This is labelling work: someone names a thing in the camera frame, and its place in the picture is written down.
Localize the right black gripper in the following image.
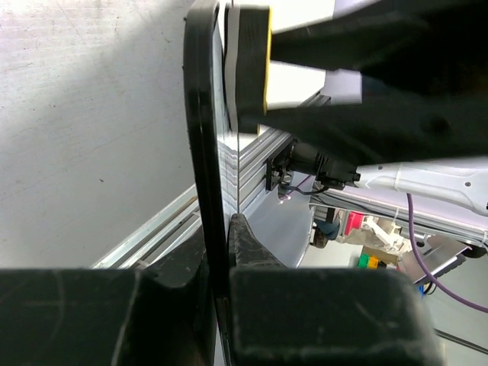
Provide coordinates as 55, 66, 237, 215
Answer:
243, 1, 487, 156

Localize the aluminium table frame rail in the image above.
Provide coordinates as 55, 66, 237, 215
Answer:
91, 93, 488, 270

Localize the yellow black whiteboard eraser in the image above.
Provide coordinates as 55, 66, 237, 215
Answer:
224, 5, 271, 134

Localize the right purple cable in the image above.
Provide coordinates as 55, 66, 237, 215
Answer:
406, 192, 488, 317

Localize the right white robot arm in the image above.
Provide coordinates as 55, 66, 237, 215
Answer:
236, 1, 487, 215

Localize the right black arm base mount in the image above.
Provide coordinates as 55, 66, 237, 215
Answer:
265, 137, 295, 191

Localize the small black-framed whiteboard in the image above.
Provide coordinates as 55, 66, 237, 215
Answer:
183, 1, 239, 365

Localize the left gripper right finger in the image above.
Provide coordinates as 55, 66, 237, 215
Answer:
228, 214, 445, 365

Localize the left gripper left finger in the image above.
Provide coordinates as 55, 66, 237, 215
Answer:
1, 231, 214, 365

